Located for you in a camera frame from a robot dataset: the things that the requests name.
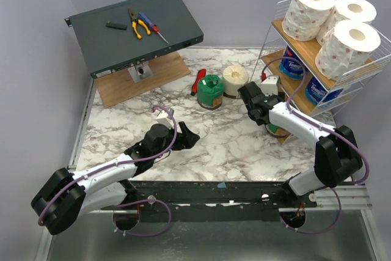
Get floral roll front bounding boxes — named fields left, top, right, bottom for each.
left=316, top=0, right=377, bottom=46

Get red utility knife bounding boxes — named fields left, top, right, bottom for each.
left=191, top=68, right=206, bottom=96

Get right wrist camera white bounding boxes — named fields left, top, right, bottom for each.
left=260, top=75, right=280, bottom=97

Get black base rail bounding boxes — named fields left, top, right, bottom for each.
left=114, top=180, right=316, bottom=222

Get cream wrapped roll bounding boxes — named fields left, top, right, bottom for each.
left=222, top=65, right=249, bottom=99

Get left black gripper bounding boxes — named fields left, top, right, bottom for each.
left=153, top=122, right=200, bottom=160

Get purple cable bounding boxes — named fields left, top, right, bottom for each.
left=261, top=56, right=370, bottom=185
left=37, top=105, right=178, bottom=227

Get bottom wooden shelf board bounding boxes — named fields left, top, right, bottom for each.
left=277, top=134, right=298, bottom=145

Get floral roll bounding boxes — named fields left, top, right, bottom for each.
left=282, top=0, right=335, bottom=41
left=315, top=20, right=381, bottom=80
left=316, top=0, right=377, bottom=46

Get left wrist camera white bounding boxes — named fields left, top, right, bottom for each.
left=156, top=110, right=174, bottom=129

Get white wire shelf rack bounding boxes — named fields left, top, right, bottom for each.
left=254, top=0, right=390, bottom=117

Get wooden board under chassis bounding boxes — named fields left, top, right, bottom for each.
left=95, top=52, right=191, bottom=108

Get middle wooden shelf board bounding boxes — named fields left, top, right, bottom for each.
left=261, top=48, right=346, bottom=118

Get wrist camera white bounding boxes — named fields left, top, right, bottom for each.
left=156, top=110, right=174, bottom=129
left=260, top=75, right=280, bottom=97

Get wooden shelf board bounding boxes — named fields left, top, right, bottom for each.
left=261, top=48, right=346, bottom=118
left=271, top=19, right=381, bottom=90
left=277, top=134, right=298, bottom=145

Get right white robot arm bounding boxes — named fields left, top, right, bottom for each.
left=238, top=82, right=363, bottom=207

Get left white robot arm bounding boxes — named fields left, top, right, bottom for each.
left=31, top=122, right=200, bottom=235

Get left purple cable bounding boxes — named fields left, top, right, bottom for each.
left=37, top=105, right=178, bottom=227

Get blue red screwdriver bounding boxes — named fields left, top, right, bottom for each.
left=138, top=12, right=169, bottom=43

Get top wooden shelf board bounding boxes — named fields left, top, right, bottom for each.
left=271, top=19, right=381, bottom=90

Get green roll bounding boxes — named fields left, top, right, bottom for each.
left=197, top=75, right=224, bottom=110
left=265, top=123, right=290, bottom=138

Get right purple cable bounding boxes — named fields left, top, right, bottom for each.
left=261, top=56, right=370, bottom=185

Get black bit holder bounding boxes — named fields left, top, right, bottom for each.
left=105, top=21, right=127, bottom=31

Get blue Tempo tissue roll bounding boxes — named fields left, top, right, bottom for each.
left=279, top=46, right=308, bottom=80

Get yellow handled pliers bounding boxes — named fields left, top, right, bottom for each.
left=128, top=9, right=151, bottom=40

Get dark grey rack chassis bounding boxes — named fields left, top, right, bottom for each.
left=65, top=0, right=204, bottom=79

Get floral roll back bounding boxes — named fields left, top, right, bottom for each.
left=315, top=20, right=381, bottom=80

